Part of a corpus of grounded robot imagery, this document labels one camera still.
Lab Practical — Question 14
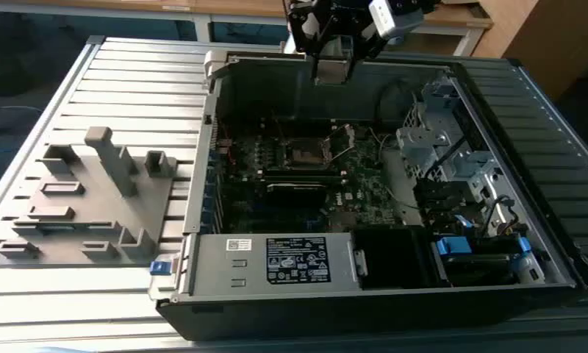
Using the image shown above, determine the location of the cpu socket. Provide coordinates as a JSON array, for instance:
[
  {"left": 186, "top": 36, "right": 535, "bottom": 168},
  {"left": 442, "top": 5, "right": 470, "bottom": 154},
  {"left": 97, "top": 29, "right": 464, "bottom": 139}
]
[{"left": 284, "top": 136, "right": 335, "bottom": 170}]

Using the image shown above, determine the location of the grey case release handle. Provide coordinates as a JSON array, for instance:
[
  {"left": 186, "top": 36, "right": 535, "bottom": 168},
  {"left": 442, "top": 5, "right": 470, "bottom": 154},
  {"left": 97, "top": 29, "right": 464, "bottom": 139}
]
[{"left": 202, "top": 50, "right": 228, "bottom": 81}]

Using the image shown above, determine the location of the blue floor cable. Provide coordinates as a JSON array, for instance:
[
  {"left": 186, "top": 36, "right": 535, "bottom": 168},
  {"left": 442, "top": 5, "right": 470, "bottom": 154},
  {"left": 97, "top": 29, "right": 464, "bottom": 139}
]
[{"left": 0, "top": 104, "right": 48, "bottom": 155}]

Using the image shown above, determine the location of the metal cpu socket cover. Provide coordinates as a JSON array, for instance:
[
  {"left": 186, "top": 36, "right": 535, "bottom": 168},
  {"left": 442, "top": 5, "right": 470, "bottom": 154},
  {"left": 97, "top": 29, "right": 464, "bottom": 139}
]
[{"left": 326, "top": 124, "right": 358, "bottom": 163}]

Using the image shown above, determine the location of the finned chipset heatsink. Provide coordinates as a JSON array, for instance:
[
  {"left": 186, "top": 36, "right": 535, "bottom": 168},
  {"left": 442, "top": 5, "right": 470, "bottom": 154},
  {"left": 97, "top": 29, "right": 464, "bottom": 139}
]
[{"left": 328, "top": 211, "right": 358, "bottom": 228}]

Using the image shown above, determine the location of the black looped case cable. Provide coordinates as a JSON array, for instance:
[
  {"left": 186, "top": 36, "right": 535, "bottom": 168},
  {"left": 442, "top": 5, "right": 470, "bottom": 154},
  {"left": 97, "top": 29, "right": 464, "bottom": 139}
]
[{"left": 483, "top": 193, "right": 519, "bottom": 238}]

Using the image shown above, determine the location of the black hard disk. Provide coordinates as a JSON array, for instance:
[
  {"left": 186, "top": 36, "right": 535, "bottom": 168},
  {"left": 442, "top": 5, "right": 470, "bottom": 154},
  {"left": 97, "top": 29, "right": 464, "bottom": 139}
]
[{"left": 443, "top": 253, "right": 515, "bottom": 287}]

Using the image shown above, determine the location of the grey parts rack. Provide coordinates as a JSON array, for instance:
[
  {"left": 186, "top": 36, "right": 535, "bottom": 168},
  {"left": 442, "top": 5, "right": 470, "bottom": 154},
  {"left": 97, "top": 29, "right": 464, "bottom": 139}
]
[{"left": 0, "top": 126, "right": 180, "bottom": 266}]

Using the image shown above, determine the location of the black pc case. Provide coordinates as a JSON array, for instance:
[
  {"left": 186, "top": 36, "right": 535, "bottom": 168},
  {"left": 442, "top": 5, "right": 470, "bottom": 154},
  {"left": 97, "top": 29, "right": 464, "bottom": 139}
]
[{"left": 148, "top": 50, "right": 588, "bottom": 343}]

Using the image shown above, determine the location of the green ram stick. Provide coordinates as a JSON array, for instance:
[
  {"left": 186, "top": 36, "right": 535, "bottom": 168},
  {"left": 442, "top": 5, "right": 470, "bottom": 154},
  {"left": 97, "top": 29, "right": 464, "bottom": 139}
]
[{"left": 37, "top": 223, "right": 88, "bottom": 232}]

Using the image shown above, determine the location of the wooden desk white frame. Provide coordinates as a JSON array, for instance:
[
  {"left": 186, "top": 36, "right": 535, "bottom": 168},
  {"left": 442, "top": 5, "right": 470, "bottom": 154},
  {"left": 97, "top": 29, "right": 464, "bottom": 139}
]
[{"left": 9, "top": 0, "right": 495, "bottom": 57}]

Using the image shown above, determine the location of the silver cpu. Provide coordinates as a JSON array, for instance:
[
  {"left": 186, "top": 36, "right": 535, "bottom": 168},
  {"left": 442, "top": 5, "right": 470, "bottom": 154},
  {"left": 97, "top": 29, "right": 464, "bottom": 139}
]
[{"left": 316, "top": 54, "right": 351, "bottom": 87}]

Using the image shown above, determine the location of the green motherboard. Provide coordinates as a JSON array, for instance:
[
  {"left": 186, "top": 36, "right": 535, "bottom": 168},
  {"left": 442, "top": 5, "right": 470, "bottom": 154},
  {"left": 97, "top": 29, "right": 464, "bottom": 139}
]
[{"left": 214, "top": 123, "right": 426, "bottom": 235}]

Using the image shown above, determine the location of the black rating label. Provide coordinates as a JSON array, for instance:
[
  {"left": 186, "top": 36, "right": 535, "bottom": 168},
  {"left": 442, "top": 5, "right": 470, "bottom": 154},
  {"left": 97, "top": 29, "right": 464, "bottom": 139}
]
[{"left": 266, "top": 236, "right": 330, "bottom": 285}]

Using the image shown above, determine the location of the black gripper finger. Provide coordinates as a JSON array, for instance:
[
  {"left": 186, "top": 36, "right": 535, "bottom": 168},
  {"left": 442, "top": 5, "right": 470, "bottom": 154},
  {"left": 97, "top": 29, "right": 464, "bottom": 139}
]
[
  {"left": 287, "top": 0, "right": 327, "bottom": 86},
  {"left": 347, "top": 21, "right": 390, "bottom": 86}
]

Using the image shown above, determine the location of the black plastic air shroud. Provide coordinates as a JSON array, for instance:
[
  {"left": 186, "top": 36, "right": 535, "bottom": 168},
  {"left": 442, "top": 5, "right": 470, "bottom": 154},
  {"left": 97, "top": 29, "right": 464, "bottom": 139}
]
[{"left": 351, "top": 227, "right": 431, "bottom": 290}]

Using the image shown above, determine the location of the silver power supply unit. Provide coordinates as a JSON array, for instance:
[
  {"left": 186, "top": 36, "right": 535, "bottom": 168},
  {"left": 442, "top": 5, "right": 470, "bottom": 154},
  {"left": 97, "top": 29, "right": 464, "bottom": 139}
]
[{"left": 176, "top": 231, "right": 370, "bottom": 298}]

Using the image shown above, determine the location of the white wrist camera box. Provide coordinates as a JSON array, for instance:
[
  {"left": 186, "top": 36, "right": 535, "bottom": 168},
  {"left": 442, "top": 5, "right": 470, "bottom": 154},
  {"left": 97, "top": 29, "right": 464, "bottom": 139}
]
[{"left": 368, "top": 0, "right": 427, "bottom": 38}]

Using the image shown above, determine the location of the silver metal drive cage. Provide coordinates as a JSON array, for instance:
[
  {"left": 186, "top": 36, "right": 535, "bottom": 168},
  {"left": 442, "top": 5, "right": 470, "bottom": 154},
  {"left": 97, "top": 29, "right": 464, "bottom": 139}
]
[{"left": 395, "top": 71, "right": 508, "bottom": 185}]

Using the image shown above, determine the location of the wooden cabinet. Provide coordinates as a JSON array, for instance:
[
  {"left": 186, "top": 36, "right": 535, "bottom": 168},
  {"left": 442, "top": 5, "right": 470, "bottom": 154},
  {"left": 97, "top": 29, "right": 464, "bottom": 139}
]
[{"left": 472, "top": 0, "right": 588, "bottom": 102}]

